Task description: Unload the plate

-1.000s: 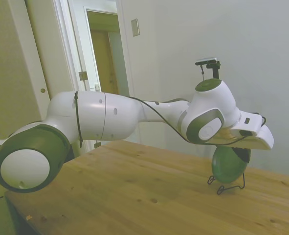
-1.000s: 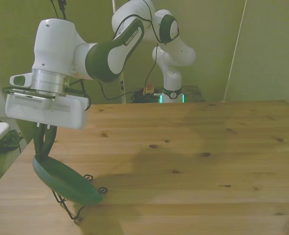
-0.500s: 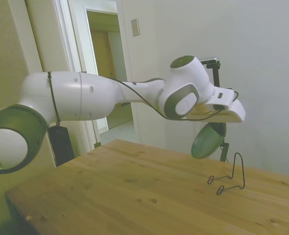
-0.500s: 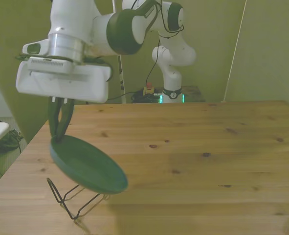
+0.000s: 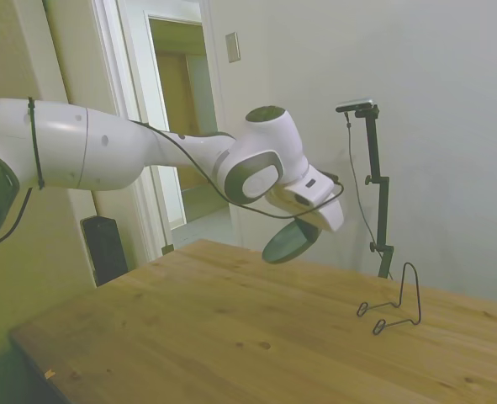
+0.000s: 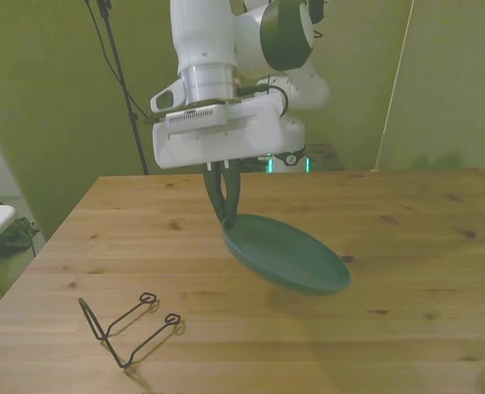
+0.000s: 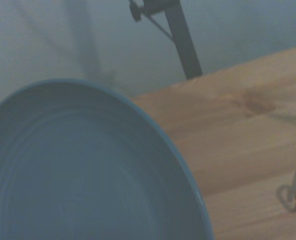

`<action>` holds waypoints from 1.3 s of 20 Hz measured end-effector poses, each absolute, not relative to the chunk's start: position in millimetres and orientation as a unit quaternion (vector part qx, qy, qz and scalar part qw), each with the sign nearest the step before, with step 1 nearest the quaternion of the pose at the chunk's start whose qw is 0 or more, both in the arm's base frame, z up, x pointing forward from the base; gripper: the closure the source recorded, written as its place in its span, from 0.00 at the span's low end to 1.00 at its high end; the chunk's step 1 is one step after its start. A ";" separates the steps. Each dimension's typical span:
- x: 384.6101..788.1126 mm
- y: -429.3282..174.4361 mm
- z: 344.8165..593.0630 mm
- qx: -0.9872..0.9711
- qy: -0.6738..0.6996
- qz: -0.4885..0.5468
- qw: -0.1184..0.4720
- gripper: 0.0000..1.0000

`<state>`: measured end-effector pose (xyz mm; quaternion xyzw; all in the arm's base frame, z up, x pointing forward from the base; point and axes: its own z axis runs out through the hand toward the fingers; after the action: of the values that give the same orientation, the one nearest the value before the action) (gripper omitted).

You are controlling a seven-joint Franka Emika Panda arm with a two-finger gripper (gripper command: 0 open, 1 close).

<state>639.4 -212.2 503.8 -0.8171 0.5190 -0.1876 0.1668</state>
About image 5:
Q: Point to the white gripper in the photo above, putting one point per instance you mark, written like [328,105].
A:
[330,214]

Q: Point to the green plate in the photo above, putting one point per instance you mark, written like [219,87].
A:
[286,246]

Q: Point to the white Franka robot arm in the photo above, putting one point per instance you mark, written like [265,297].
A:
[105,147]

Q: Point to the brass door hinge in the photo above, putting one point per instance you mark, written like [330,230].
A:
[167,249]

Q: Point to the wooden door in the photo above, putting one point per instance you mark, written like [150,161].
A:
[176,92]

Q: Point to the black box speaker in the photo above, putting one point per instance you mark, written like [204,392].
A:
[105,250]

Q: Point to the white door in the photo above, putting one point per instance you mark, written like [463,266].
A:
[141,63]

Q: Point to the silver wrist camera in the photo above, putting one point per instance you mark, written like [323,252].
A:
[309,187]

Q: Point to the black camera stand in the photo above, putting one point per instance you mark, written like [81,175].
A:
[375,160]

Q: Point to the grey exterior camera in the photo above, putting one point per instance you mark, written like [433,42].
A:
[356,104]

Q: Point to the beige wall switch plate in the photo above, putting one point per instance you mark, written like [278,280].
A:
[232,47]

